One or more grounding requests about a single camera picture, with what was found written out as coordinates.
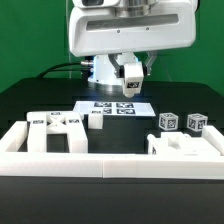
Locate white U-shaped obstacle fence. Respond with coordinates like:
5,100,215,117
0,121,224,180

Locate white chair seat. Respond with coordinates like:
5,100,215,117
147,132,221,156

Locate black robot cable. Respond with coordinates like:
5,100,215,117
36,61,88,80

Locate white chair back frame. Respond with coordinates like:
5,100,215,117
27,111,88,153

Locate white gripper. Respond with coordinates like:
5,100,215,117
69,0,197,78

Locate white tagged cube right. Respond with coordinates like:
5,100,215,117
187,113,208,132

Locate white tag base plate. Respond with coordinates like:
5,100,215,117
73,101,155,117

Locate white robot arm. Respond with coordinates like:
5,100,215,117
69,0,199,93

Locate white tagged cube left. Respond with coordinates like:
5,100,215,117
159,113,179,131

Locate white tagged cube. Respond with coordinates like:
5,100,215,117
187,113,208,132
159,113,179,131

